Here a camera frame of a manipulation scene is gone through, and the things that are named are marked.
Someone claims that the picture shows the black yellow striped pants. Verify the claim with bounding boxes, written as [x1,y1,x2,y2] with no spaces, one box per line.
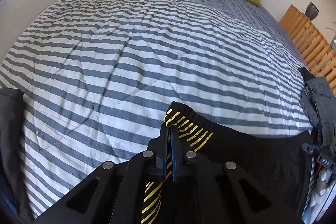
[140,102,312,223]

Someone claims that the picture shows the right white gloved hand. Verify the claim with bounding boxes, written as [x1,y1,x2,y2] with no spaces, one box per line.
[310,168,335,207]

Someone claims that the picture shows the grey dark jacket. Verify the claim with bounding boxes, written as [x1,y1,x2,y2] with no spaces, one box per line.
[299,67,335,156]

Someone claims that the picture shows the light blue denim jeans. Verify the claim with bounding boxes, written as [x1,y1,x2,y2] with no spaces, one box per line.
[301,160,336,224]

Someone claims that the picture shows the folded black garment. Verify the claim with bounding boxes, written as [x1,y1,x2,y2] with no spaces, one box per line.
[1,87,33,223]

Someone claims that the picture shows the potted spider plant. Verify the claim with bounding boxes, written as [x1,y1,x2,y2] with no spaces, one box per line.
[325,27,336,52]

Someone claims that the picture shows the blue white striped quilt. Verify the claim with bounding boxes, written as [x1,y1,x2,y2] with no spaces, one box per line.
[1,0,311,217]

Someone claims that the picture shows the dark ceramic vase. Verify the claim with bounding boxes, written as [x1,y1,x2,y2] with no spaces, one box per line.
[305,2,319,21]

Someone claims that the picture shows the wooden slatted bed rail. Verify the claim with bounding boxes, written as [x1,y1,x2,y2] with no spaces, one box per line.
[279,5,336,93]

